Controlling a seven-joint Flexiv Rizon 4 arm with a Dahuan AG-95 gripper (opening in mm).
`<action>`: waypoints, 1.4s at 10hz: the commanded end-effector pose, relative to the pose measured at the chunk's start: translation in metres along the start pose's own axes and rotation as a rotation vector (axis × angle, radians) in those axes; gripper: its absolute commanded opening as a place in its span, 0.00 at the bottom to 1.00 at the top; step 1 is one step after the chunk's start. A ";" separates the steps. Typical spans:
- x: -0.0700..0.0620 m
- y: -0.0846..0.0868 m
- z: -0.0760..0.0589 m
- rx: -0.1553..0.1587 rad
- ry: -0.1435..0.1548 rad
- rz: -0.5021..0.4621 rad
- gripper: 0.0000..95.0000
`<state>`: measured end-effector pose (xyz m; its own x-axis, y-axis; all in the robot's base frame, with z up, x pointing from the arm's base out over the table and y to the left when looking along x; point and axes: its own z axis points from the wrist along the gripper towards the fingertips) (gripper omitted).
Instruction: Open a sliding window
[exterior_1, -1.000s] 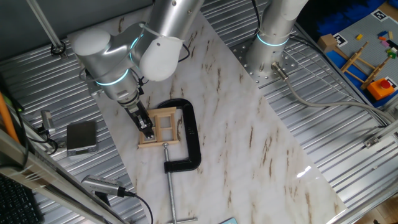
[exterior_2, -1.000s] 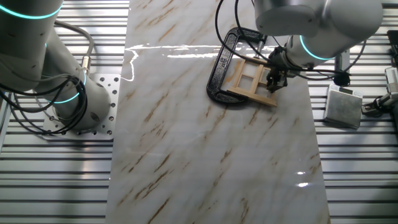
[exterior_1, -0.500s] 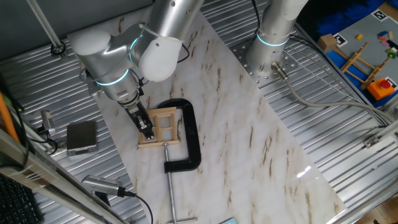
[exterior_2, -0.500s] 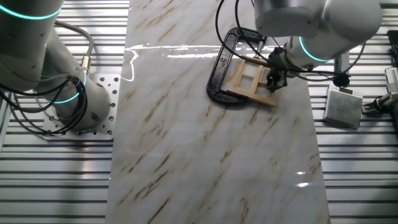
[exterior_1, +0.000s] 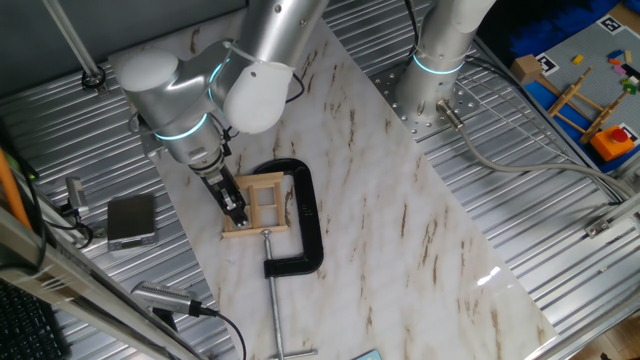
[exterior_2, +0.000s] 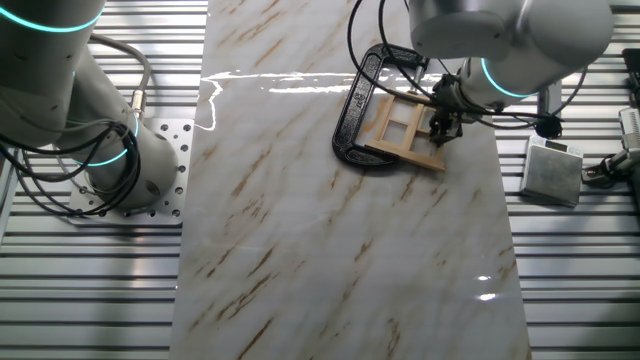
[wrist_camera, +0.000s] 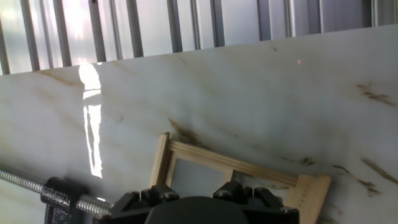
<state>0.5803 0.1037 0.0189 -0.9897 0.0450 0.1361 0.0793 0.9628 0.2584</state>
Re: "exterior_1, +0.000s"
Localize grey brick baseplate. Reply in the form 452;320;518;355
522;14;640;146

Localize silver digital scale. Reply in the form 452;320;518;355
106;193;159;253

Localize orange emergency stop button box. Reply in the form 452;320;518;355
589;124;636;162

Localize orange pole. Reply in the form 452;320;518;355
0;147;32;231

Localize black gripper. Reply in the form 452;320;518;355
199;167;252;230

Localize thick grey cable with connector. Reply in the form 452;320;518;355
435;98;640;201

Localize small silver webcam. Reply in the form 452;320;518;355
64;176;90;219

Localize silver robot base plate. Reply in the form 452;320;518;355
372;62;481;144

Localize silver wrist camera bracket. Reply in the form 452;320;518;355
130;112;167;162

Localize thin aluminium pole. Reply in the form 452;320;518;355
42;0;109;96

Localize light wooden block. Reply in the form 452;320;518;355
509;53;544;86

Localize aluminium profile bracket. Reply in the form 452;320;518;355
584;192;640;239

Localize black C-clamp with steel screw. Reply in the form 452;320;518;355
252;157;325;360

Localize white marble pattern board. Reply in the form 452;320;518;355
107;9;559;360

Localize black base cable bundle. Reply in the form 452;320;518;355
403;0;424;59

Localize black camera stand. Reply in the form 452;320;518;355
151;307;180;332

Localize small wooden rack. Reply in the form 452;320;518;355
546;66;632;145

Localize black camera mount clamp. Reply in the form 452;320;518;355
58;202;95;249

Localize silver depth camera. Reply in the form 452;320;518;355
130;280;204;331

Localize wooden sliding window model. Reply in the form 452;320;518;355
221;171;291;239

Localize aluminium frame beam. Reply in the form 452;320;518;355
0;207;201;360

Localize blue spiky foam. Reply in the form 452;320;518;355
507;0;621;56

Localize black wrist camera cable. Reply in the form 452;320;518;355
222;72;307;157

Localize black keyboard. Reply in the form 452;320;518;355
0;279;69;360

